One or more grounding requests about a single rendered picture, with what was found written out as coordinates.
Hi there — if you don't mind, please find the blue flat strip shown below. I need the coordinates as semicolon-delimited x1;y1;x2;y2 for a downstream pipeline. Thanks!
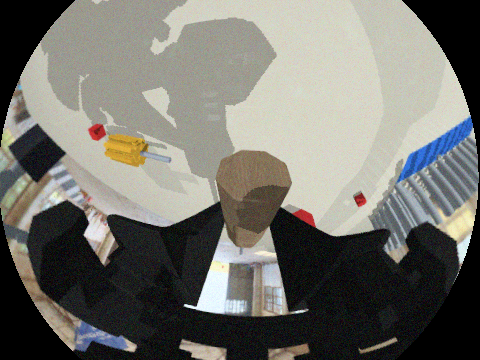
396;116;473;184

